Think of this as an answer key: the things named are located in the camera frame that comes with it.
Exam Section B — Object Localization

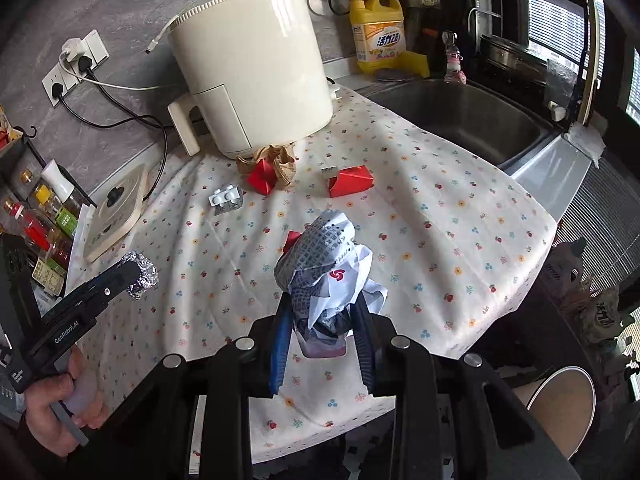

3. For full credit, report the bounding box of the blue white wrapper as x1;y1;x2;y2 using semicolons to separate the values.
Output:
274;210;388;359

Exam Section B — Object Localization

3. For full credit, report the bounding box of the aluminium foil ball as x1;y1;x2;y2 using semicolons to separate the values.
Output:
122;252;158;300

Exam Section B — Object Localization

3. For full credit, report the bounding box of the silver pill blister pack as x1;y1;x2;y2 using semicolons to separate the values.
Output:
208;184;243;216

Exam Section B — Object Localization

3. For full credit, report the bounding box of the red carton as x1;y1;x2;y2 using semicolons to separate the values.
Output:
321;165;374;198

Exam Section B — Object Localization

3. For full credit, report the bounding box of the red paper piece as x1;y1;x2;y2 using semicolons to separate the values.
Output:
247;159;278;196

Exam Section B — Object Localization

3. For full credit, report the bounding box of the paper trash bucket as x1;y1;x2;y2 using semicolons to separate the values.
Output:
513;366;597;460

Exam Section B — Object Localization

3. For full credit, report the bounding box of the floral white tablecloth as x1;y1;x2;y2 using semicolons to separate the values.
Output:
67;89;556;408

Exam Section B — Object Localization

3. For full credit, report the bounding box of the brown paper wrapper by fryer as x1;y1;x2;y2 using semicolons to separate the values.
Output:
236;144;296;191

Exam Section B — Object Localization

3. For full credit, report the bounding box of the white green detergent refill bag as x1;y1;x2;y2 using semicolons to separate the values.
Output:
579;287;634;344

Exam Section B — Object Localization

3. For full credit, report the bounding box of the stainless steel sink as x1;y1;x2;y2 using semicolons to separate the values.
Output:
359;79;558;174

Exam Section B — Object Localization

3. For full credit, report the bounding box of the cream air fryer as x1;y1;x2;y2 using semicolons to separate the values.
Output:
168;0;333;158

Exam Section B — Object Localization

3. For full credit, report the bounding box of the small pink bottle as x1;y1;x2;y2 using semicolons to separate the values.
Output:
442;30;466;84

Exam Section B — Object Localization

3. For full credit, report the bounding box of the yellow sponge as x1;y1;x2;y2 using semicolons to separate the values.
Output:
396;51;431;78

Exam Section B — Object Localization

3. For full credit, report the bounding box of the white cloth on counter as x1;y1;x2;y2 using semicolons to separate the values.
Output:
563;122;605;168

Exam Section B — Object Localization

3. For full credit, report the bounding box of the yellow detergent bottle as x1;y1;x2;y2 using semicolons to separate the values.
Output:
349;0;406;74

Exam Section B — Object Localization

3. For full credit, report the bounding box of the black dish rack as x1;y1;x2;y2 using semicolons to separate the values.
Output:
468;0;606;122

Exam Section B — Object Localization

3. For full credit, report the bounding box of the wooden cutting board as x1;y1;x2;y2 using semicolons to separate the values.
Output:
578;0;600;127

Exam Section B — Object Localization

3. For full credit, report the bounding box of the white wall socket strip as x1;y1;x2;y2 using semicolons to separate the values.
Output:
41;28;110;107

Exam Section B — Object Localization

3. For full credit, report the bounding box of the black power cable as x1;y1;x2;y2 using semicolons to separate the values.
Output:
52;56;202;201

